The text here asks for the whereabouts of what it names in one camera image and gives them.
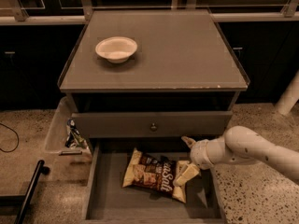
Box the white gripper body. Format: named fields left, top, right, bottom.
left=190, top=139, right=215, bottom=170

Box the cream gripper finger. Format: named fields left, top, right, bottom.
left=181, top=136, right=196, bottom=148
left=173, top=161, right=200, bottom=187

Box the brown sea salt chip bag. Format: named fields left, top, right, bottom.
left=122, top=148, right=188, bottom=203

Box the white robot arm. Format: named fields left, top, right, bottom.
left=173, top=126, right=299, bottom=186

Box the grey top drawer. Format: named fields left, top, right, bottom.
left=72, top=111, right=233, bottom=138

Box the round metal drawer knob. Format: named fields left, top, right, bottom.
left=150, top=123, right=158, bottom=132

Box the grey drawer cabinet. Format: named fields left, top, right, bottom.
left=57, top=9, right=251, bottom=224

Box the open grey middle drawer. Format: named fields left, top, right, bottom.
left=82, top=138, right=226, bottom=224

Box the crumpled snack wrapper in bin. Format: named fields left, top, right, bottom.
left=64, top=119, right=88, bottom=149

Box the white paper bowl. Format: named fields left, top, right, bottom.
left=95, top=36, right=137, bottom=63

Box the clear plastic bin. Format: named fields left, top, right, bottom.
left=45, top=97, right=90, bottom=155

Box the black metal bar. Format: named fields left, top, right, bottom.
left=0, top=160, right=50, bottom=224

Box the white post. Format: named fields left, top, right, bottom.
left=275, top=71, right=299, bottom=115

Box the metal railing frame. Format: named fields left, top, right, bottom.
left=0, top=0, right=299, bottom=24

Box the black floor cable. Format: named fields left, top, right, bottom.
left=0, top=122, right=21, bottom=153

